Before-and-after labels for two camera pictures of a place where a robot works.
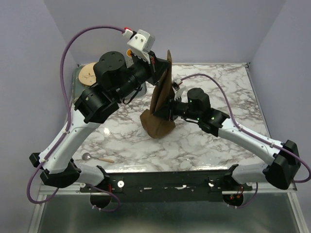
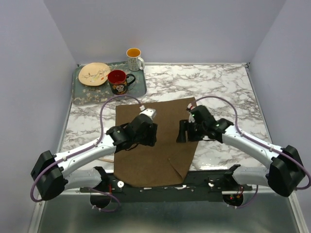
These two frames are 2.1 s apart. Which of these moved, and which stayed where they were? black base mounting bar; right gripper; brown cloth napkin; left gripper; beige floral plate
Moved: right gripper; brown cloth napkin; left gripper
Stayed: beige floral plate; black base mounting bar
